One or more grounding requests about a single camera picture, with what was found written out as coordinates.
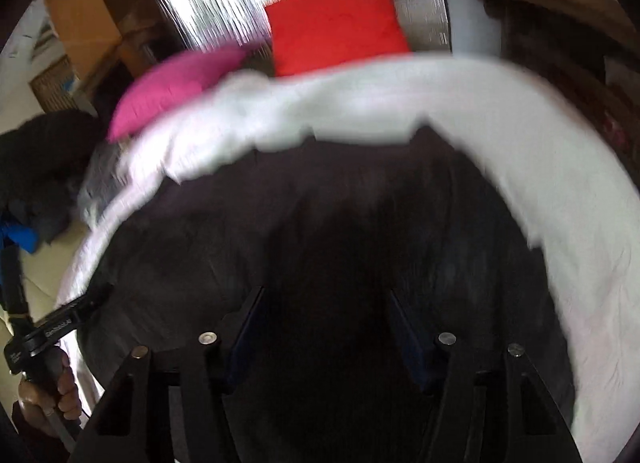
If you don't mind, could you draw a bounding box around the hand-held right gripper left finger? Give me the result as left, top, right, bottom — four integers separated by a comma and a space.
67, 285, 266, 463

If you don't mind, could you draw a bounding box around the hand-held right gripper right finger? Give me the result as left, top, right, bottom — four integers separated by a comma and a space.
387, 290, 584, 463

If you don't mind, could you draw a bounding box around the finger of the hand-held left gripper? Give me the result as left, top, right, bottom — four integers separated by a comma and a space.
0, 242, 32, 325
34, 284, 114, 345

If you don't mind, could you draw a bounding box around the dark navy puffer jacket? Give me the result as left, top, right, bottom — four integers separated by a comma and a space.
77, 125, 577, 463

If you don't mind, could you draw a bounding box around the person's left forearm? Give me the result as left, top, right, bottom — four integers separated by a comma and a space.
10, 399, 63, 451

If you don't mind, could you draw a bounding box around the person's left hand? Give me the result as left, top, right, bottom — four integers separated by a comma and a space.
19, 349, 84, 420

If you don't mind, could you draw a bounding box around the cream leather sofa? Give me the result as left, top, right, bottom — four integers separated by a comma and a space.
0, 228, 97, 349

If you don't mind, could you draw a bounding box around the blue jacket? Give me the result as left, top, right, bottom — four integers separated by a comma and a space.
0, 222, 40, 255

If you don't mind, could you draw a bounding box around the black puffer coat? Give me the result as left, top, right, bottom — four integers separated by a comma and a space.
0, 110, 109, 245

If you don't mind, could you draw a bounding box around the grey cloth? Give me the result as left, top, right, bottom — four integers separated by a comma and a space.
76, 142, 132, 224

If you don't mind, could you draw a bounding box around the white bed sheet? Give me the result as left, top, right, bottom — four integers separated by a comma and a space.
55, 55, 640, 455

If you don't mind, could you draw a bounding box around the pink pillow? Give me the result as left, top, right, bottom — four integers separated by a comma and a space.
107, 44, 257, 144

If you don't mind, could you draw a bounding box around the red pillow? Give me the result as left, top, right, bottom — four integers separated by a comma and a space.
263, 0, 414, 79

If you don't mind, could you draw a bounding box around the wooden side table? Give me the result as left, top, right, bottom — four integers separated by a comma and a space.
450, 0, 640, 171

